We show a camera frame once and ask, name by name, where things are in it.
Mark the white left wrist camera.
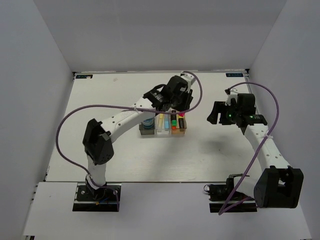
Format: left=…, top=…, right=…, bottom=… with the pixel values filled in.
left=180, top=72, right=196, bottom=89

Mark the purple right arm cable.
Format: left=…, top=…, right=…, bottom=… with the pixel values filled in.
left=218, top=82, right=280, bottom=216

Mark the pink cap highlighter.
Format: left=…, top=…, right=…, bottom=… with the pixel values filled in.
left=177, top=113, right=186, bottom=131

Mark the corner label sticker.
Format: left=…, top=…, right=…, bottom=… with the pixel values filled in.
left=225, top=72, right=244, bottom=78
left=75, top=74, right=93, bottom=79

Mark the blue white tape roll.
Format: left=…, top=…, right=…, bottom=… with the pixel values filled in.
left=142, top=117, right=154, bottom=130

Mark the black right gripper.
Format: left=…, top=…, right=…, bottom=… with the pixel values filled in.
left=207, top=101, right=242, bottom=125

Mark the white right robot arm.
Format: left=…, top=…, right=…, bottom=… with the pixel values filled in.
left=212, top=93, right=304, bottom=209

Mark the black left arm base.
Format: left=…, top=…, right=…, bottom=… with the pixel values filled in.
left=72, top=183, right=122, bottom=213

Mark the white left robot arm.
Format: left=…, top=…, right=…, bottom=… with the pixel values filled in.
left=82, top=71, right=200, bottom=200

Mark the left corner label sticker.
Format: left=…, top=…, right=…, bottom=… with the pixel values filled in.
left=75, top=74, right=93, bottom=79

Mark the right corner label sticker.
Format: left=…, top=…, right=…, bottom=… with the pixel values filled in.
left=225, top=72, right=244, bottom=78

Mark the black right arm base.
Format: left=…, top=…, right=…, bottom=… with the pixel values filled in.
left=203, top=173, right=257, bottom=213

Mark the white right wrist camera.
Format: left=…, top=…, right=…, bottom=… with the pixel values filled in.
left=225, top=88, right=239, bottom=106

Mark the yellow eraser stick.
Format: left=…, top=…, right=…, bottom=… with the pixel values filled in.
left=157, top=113, right=164, bottom=131

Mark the clear transparent plastic container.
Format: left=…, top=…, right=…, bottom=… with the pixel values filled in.
left=155, top=114, right=171, bottom=136

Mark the grey transparent plastic container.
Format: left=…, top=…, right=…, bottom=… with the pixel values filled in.
left=139, top=123, right=155, bottom=136

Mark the green cap highlighter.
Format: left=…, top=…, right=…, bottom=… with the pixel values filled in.
left=170, top=110, right=177, bottom=127

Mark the orange transparent plastic container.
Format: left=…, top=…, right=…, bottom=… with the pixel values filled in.
left=171, top=114, right=187, bottom=136

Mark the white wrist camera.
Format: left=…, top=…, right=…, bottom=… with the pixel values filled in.
left=225, top=88, right=239, bottom=106
left=180, top=72, right=196, bottom=89

